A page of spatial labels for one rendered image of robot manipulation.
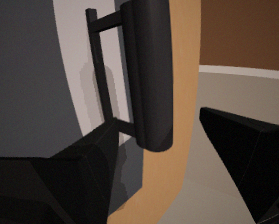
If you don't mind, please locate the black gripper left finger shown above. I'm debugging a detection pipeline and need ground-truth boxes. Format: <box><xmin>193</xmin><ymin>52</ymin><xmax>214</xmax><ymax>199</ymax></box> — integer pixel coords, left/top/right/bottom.
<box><xmin>0</xmin><ymin>117</ymin><xmax>119</xmax><ymax>224</ymax></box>

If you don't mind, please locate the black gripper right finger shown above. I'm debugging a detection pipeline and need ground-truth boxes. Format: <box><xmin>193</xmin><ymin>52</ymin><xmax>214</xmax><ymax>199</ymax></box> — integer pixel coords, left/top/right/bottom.
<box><xmin>199</xmin><ymin>107</ymin><xmax>279</xmax><ymax>224</ymax></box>

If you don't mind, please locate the dark grey flat mat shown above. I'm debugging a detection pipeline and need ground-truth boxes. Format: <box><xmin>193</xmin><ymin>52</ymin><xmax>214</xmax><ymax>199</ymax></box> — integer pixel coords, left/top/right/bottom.
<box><xmin>0</xmin><ymin>0</ymin><xmax>143</xmax><ymax>216</ymax></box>

